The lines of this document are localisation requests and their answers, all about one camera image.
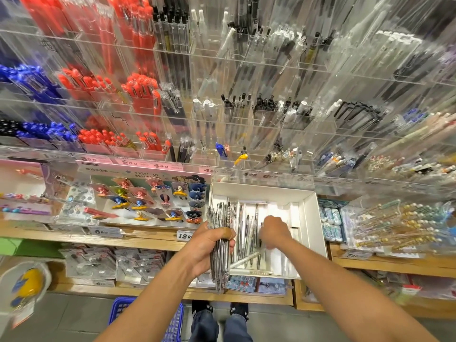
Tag person's right hand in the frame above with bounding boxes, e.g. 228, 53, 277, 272
258, 216, 293, 252

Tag person's left hand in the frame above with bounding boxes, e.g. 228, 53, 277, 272
180, 224, 236, 278

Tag pile of silver pens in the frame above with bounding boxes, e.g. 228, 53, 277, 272
231, 201, 293, 275

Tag clear pen bundle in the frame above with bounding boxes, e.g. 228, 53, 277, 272
207, 201, 238, 291

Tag white cardboard box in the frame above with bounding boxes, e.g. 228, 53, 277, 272
205, 181, 329, 281

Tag blue shopping basket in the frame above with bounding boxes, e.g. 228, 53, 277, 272
108, 295, 185, 342

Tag clear acrylic display rack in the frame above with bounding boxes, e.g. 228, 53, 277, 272
0, 0, 456, 193

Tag person's right forearm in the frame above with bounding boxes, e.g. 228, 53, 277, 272
274, 242, 418, 342

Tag person's left forearm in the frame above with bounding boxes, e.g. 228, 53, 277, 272
96, 267, 204, 342

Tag person's right shoe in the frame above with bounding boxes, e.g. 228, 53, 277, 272
229, 303, 250, 319

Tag person's left leg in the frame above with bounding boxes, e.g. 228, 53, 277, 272
187, 312, 220, 342

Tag person's leg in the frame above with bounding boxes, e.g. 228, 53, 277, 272
224, 317, 256, 342
187, 312, 220, 342

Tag person's right leg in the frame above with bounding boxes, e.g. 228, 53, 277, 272
224, 317, 256, 342

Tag stack of clear gold-pen packets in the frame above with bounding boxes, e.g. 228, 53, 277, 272
349, 199, 456, 255

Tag row of small patterned packets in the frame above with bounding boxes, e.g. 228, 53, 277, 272
227, 276, 287, 295

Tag stack of blue eraser packets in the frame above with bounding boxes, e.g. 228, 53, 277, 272
318, 199, 350, 243

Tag tray of colourful clip packets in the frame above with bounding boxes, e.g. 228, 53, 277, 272
71, 171, 211, 227

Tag stack of clear stationery packets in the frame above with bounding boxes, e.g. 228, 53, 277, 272
60, 242, 168, 285

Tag rows of red pens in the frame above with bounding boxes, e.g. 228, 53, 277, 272
20, 0, 172, 155

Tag round yellow blue packet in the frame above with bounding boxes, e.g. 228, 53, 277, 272
0, 261, 52, 328

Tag stack of pink packets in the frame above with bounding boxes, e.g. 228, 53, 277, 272
0, 159, 54, 221

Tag green shelf panel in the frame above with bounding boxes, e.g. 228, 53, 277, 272
0, 237, 26, 257

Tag rows of black pens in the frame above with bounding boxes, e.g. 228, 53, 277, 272
0, 119, 26, 137

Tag rows of blue pens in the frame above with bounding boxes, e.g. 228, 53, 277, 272
0, 64, 78, 143

